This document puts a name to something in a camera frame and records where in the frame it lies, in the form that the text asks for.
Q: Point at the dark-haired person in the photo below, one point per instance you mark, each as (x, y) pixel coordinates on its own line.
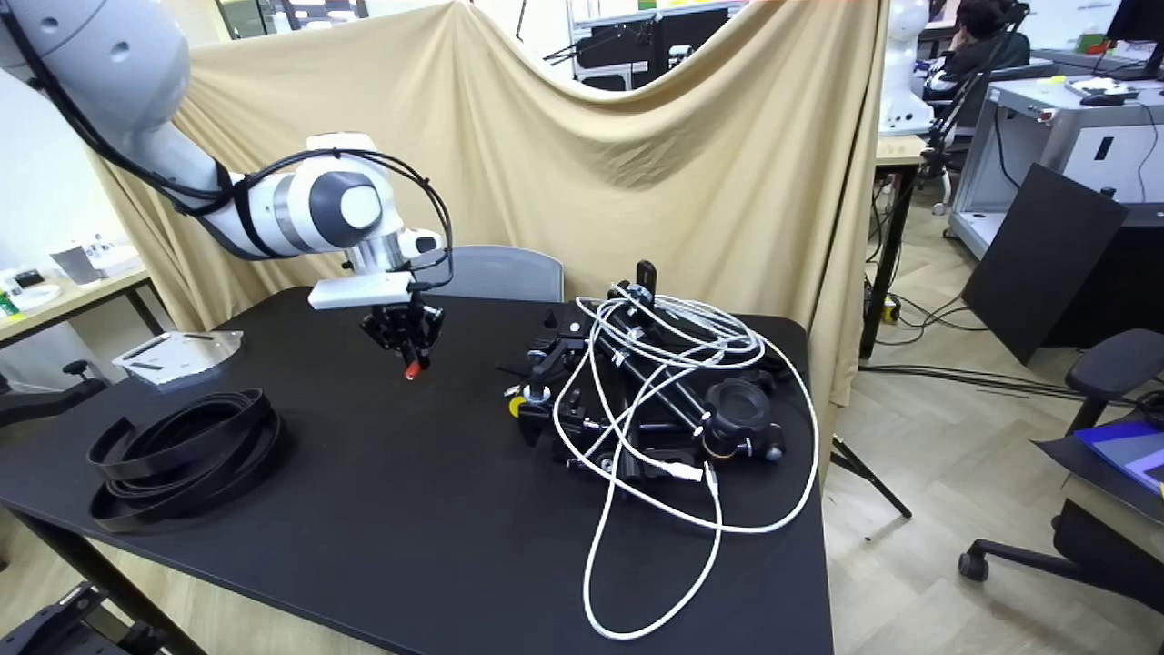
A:
(983, 32)

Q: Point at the wood-topped bench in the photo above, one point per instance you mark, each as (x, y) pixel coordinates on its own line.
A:
(61, 304)

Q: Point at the black stand leg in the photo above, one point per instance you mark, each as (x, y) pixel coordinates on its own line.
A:
(867, 476)

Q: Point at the black floor equipment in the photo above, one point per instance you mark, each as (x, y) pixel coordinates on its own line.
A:
(61, 625)

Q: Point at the grey metal desk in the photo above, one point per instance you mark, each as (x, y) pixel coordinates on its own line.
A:
(1066, 131)

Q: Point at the black flat panel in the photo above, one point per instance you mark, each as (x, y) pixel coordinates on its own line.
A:
(1041, 260)

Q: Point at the silver metal plate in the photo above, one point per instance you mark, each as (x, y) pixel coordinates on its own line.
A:
(176, 355)

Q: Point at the blue flat item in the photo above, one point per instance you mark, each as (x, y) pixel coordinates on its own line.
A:
(1133, 450)

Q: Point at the black office chair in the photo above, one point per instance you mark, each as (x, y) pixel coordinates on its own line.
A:
(1115, 364)

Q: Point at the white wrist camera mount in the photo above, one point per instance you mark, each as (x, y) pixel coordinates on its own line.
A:
(357, 292)

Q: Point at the beige backdrop cloth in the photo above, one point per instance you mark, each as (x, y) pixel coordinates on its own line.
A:
(677, 184)

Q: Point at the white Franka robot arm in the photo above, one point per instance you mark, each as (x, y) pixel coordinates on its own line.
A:
(110, 58)

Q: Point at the small grey box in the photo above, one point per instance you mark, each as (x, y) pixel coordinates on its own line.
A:
(74, 260)

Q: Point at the wooden side table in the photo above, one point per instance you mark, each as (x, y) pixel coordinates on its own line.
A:
(900, 152)

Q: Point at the grey-blue chair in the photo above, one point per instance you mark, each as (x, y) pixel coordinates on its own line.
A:
(512, 275)

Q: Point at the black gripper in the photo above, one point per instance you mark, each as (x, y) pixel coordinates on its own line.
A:
(402, 321)

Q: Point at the black folded tripod rig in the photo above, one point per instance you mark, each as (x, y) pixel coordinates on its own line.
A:
(643, 402)

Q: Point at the black monitor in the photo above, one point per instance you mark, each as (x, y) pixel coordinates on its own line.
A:
(1139, 19)

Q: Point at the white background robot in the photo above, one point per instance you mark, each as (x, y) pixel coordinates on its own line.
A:
(903, 74)

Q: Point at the black background equipment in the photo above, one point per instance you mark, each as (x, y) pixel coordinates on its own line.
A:
(643, 40)

